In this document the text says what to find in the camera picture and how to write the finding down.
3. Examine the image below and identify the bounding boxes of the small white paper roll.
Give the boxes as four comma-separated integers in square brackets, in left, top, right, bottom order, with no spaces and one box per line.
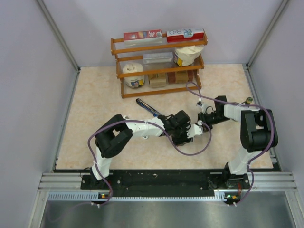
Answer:
[122,62,146,89]

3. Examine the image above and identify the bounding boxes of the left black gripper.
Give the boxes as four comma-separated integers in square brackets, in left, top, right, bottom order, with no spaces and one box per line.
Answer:
[171,123,192,146]

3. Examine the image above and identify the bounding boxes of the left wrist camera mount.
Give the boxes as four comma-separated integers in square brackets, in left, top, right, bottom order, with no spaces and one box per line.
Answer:
[186,120,204,138]

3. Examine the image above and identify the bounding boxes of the wooden three-tier shelf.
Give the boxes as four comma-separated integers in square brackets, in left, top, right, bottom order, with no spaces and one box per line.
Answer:
[110,32,209,98]

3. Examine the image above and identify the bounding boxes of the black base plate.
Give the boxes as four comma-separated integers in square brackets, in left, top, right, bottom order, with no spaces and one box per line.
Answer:
[81,169,249,198]

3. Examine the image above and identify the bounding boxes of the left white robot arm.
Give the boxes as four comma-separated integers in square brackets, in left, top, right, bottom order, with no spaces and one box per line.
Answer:
[90,110,193,188]

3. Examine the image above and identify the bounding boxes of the blue black stapler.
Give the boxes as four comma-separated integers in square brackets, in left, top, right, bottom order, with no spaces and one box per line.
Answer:
[135,98,162,117]

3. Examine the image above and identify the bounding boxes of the red white toothpaste box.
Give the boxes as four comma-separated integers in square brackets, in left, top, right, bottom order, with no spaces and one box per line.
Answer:
[166,28,205,43]

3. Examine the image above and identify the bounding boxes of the green glass bottle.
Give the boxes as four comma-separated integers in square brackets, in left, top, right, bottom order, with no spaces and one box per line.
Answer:
[244,97,253,105]

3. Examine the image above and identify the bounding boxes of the tan cardboard box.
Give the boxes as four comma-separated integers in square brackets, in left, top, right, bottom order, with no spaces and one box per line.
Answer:
[148,73,167,88]

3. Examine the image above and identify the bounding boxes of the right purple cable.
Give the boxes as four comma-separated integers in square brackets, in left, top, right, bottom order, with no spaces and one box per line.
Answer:
[185,82,275,205]

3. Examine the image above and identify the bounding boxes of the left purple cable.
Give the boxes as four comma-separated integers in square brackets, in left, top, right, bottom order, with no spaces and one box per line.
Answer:
[87,120,212,205]

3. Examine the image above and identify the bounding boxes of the clear plastic box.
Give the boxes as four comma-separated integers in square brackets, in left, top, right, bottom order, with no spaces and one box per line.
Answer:
[142,52,173,70]

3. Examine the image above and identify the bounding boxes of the red foil wrap box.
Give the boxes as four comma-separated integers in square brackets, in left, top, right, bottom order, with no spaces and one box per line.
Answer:
[123,29,163,46]

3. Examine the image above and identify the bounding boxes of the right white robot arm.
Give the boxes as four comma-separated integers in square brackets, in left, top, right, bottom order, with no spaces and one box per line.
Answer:
[197,95,278,189]

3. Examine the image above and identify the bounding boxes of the white slotted cable duct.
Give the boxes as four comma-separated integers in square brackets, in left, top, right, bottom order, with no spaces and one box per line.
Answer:
[48,192,227,202]

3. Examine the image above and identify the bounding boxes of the purple cable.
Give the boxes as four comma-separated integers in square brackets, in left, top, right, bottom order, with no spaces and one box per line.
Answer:
[185,82,275,205]
[87,120,212,205]

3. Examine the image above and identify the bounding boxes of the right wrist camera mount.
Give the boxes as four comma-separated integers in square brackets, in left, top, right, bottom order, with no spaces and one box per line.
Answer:
[196,99,208,113]

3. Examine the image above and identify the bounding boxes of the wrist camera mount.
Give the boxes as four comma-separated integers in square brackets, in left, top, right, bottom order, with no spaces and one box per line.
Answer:
[186,120,204,138]
[196,99,208,113]

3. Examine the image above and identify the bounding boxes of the brown brick-pattern box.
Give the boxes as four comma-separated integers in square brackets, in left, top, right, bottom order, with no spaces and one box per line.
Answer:
[167,70,194,84]

